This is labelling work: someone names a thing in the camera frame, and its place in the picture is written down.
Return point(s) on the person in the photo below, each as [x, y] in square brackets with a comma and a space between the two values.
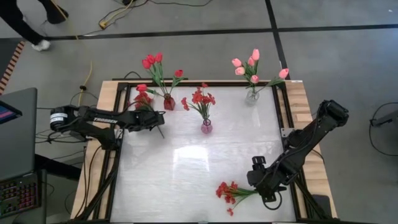
[18, 21]

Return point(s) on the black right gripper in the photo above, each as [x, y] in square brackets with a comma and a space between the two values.
[270, 179]

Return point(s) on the pink artificial tulip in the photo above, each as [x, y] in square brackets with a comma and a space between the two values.
[251, 61]
[236, 62]
[255, 54]
[254, 79]
[239, 71]
[283, 73]

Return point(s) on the black flat device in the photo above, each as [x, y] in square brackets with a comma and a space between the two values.
[321, 207]

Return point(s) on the purple glass vase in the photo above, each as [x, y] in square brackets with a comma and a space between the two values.
[206, 128]

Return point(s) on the clear glass vase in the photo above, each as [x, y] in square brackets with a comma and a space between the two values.
[252, 99]

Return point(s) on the red artificial flower bunch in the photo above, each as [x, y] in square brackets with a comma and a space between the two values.
[199, 99]
[225, 189]
[143, 99]

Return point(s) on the black stand base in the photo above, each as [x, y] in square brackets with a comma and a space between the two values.
[59, 15]

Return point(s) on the black metal table frame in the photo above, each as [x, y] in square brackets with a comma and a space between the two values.
[199, 84]

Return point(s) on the red glass vase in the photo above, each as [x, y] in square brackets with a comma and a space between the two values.
[169, 103]

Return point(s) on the black desk beam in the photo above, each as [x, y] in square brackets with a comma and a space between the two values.
[56, 168]

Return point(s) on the thin black bar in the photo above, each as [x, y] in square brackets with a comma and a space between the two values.
[130, 79]

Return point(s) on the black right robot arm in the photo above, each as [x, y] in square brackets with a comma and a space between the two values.
[304, 143]

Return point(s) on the grey stand leg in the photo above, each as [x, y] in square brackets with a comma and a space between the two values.
[387, 118]

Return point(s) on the dark tilted screen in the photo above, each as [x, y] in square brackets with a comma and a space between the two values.
[7, 113]

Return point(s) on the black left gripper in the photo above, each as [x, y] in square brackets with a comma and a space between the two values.
[144, 119]

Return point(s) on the grey laptop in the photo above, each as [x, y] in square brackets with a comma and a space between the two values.
[18, 140]

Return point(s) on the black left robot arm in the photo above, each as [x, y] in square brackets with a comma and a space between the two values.
[105, 119]

